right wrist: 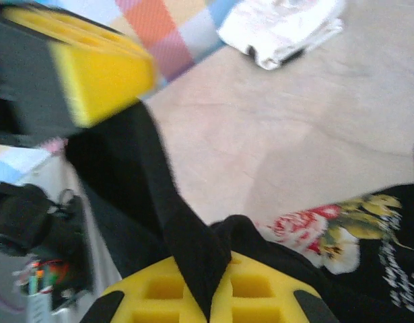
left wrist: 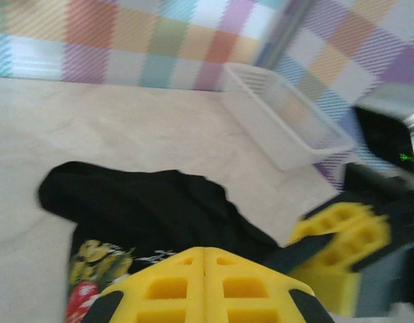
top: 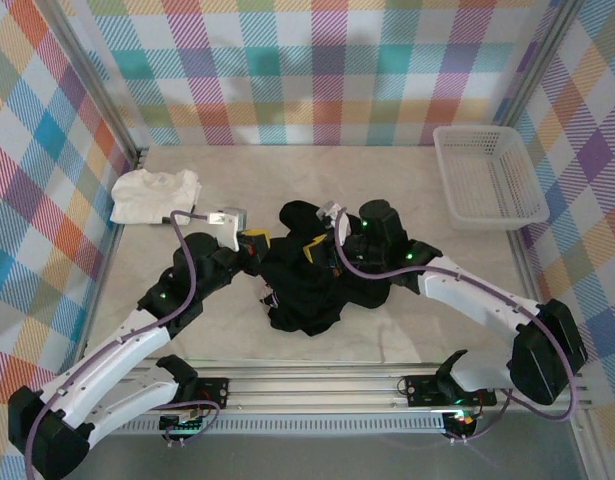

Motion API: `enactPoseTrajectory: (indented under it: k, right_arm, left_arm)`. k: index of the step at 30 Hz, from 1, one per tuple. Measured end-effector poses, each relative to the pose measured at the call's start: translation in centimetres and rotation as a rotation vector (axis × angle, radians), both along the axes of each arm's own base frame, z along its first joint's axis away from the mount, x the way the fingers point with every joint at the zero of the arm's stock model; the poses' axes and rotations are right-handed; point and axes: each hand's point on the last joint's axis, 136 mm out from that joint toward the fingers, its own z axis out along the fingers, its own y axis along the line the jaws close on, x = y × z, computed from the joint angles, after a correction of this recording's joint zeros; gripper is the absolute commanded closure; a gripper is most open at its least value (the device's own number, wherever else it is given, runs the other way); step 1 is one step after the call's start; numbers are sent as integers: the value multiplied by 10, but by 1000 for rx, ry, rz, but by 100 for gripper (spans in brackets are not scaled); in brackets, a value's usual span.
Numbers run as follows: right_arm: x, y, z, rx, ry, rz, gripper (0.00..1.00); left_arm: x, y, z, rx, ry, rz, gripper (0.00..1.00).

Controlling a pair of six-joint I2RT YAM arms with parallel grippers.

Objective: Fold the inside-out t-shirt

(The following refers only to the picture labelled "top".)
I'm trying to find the black t-shirt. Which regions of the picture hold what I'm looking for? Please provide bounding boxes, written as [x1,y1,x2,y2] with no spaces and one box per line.
[259,199,392,338]

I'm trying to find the folded white t-shirt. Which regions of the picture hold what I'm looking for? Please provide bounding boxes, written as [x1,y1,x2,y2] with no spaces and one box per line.
[110,168,203,226]

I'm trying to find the white plastic mesh basket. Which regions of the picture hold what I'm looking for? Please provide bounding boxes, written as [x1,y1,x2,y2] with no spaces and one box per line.
[432,124,551,232]

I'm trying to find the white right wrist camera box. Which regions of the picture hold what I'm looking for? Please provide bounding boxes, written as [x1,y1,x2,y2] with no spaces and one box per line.
[315,200,349,247]

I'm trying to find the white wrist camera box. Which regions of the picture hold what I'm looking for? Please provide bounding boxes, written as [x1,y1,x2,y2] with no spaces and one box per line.
[208,205,249,252]
[315,200,349,247]

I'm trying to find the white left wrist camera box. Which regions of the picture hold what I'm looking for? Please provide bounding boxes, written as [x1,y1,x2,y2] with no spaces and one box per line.
[208,205,249,252]

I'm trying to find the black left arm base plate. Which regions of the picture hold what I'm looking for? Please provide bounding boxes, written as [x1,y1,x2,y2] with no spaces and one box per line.
[186,377,231,412]

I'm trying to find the aluminium mounting rail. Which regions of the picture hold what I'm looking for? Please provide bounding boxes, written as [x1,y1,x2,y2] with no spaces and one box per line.
[41,362,593,414]

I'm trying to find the grey slotted cable duct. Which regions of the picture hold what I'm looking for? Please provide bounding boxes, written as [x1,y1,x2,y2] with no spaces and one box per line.
[86,412,448,436]

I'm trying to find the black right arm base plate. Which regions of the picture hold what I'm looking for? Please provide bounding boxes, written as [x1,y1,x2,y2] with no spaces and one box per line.
[404,374,498,409]

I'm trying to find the aluminium corner post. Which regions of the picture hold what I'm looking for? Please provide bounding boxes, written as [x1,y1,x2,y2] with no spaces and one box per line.
[492,0,588,132]
[34,0,151,169]

